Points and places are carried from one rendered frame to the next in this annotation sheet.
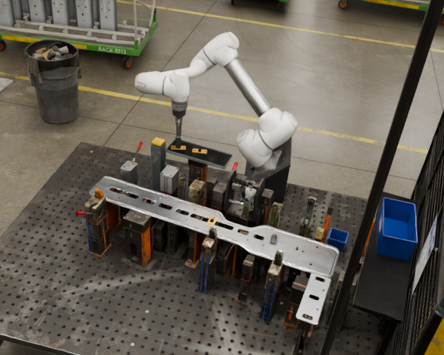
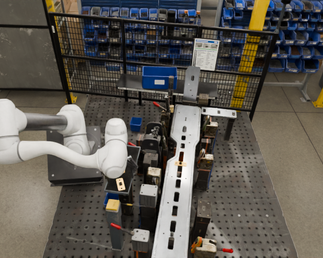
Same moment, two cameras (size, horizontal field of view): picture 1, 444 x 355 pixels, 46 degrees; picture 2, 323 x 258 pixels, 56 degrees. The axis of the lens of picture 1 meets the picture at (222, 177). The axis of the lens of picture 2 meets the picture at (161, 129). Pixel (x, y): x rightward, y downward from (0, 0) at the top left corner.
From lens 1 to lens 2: 2.84 m
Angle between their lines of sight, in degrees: 74
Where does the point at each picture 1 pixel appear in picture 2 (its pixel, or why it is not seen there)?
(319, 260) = (189, 111)
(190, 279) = (199, 197)
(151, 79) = (122, 151)
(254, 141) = (83, 141)
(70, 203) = not seen: outside the picture
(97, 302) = (250, 251)
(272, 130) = (81, 122)
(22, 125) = not seen: outside the picture
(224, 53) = (20, 115)
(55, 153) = not seen: outside the picture
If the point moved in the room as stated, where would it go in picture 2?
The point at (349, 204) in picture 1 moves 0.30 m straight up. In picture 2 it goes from (91, 123) to (87, 97)
